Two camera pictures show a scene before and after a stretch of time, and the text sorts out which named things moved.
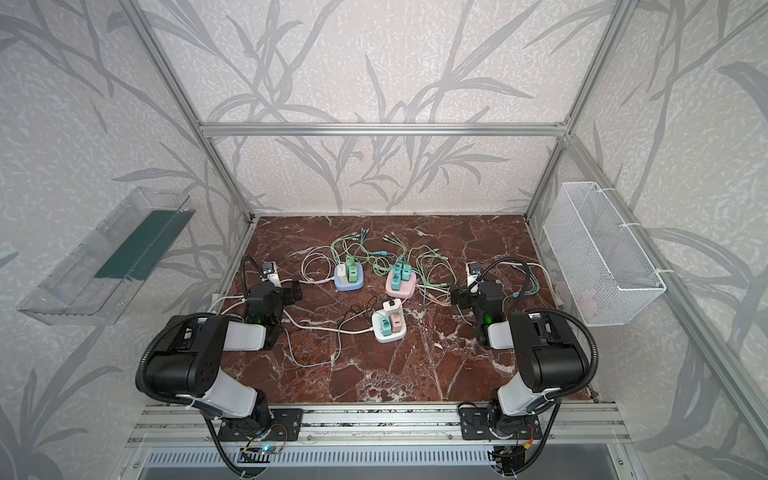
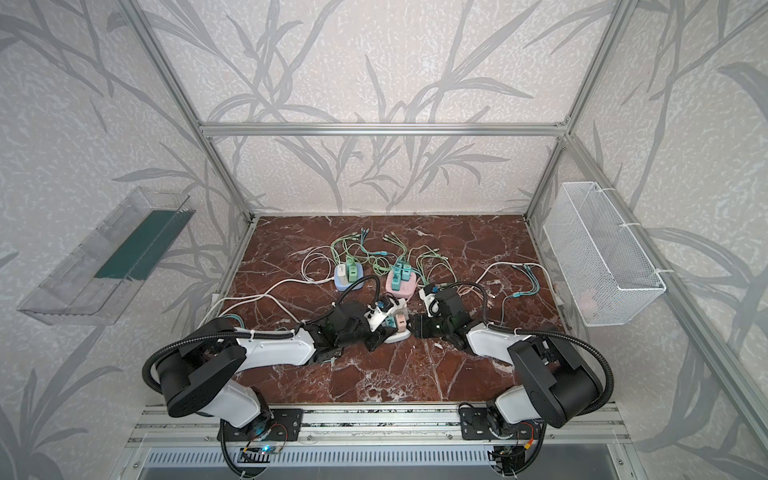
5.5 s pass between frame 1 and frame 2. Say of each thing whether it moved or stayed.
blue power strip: stayed
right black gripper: moved
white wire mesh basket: stayed
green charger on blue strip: stayed
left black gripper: moved
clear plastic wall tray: stayed
